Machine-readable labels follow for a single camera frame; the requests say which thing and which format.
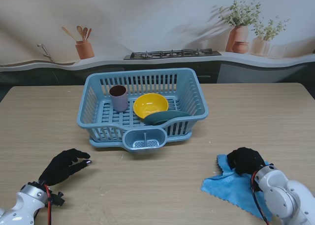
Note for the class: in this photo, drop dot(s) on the teal plate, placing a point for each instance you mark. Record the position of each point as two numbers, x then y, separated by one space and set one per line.
162 118

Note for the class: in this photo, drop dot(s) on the blue cutlery holder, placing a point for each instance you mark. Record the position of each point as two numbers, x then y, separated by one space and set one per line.
144 136

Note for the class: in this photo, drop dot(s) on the light blue dish rack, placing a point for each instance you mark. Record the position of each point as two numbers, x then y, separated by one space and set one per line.
103 144

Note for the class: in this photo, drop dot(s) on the yellow bowl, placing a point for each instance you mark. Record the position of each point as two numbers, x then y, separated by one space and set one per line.
150 106

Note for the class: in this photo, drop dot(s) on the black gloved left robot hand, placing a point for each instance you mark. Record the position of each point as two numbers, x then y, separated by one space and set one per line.
61 167

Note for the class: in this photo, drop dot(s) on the printed kitchen backdrop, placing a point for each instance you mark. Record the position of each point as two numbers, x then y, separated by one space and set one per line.
157 20

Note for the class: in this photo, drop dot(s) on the lilac plastic cup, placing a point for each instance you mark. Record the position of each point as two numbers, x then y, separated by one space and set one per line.
119 100

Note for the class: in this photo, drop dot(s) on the blue microfibre cloth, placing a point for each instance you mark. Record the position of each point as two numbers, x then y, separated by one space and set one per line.
231 188

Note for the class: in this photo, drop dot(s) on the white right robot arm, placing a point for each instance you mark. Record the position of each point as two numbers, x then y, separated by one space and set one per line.
285 195

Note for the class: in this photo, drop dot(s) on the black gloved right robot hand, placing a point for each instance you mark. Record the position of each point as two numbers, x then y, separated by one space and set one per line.
244 163

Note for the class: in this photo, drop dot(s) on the blue plastic dish rack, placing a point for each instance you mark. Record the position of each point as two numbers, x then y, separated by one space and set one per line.
197 104

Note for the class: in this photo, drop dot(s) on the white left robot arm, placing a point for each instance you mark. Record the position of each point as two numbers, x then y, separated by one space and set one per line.
19 205

